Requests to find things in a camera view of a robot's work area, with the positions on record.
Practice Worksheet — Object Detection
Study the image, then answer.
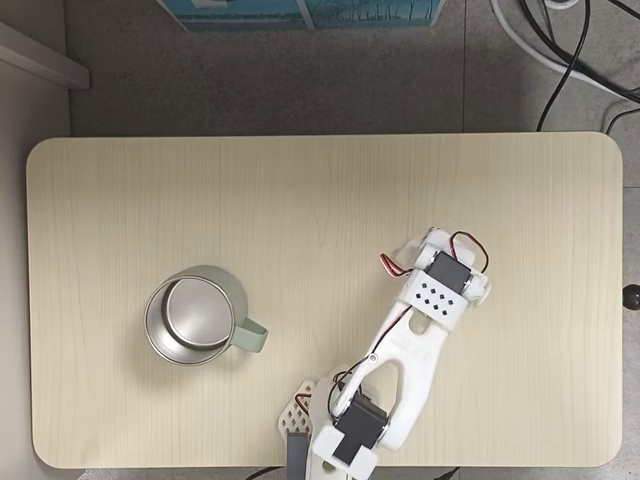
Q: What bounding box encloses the steel cup with green handle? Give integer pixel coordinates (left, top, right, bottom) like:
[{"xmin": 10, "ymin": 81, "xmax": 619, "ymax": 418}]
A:
[{"xmin": 143, "ymin": 264, "xmax": 270, "ymax": 369}]

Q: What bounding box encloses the long black floor cable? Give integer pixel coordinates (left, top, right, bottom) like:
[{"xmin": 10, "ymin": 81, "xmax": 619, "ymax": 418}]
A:
[{"xmin": 517, "ymin": 0, "xmax": 640, "ymax": 104}]

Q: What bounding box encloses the teal printed box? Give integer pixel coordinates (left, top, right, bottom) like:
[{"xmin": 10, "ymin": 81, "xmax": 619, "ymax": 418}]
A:
[{"xmin": 155, "ymin": 0, "xmax": 446, "ymax": 32}]

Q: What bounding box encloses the short black cable loop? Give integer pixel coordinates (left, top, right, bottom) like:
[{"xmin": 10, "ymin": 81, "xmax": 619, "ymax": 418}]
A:
[{"xmin": 605, "ymin": 106, "xmax": 640, "ymax": 137}]

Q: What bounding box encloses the thick white floor cable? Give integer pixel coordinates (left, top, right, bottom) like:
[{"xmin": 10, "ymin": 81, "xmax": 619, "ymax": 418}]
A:
[{"xmin": 489, "ymin": 0, "xmax": 640, "ymax": 97}]

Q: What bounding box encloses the red white black servo wire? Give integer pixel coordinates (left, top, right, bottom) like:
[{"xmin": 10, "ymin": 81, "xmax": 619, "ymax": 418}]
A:
[{"xmin": 380, "ymin": 252, "xmax": 414, "ymax": 279}]

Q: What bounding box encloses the black cable running down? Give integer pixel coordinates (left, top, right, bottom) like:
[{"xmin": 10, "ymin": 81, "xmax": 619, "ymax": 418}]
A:
[{"xmin": 536, "ymin": 0, "xmax": 588, "ymax": 133}]

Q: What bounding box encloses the grey white shelf board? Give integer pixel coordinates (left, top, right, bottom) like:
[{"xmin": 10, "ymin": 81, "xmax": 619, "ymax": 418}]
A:
[{"xmin": 0, "ymin": 20, "xmax": 91, "ymax": 91}]

